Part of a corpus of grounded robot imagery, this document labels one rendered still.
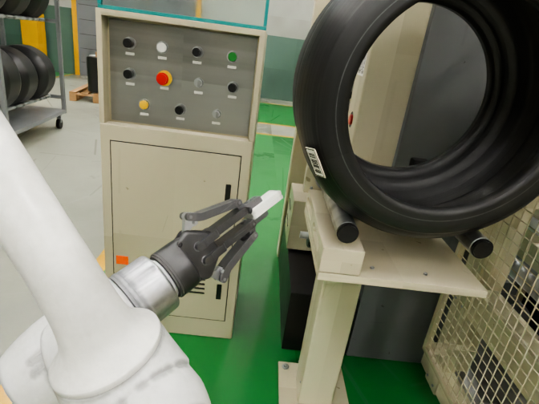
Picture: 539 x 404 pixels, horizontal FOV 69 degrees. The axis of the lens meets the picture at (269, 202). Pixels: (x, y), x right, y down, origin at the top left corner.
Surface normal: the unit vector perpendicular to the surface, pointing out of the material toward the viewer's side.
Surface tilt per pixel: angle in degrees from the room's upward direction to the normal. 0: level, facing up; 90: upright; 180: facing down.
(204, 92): 90
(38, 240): 52
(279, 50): 90
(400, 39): 90
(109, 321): 64
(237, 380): 0
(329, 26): 72
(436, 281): 0
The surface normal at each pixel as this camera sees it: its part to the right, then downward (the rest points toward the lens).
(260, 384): 0.12, -0.92
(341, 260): 0.00, 0.37
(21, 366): -0.13, -0.35
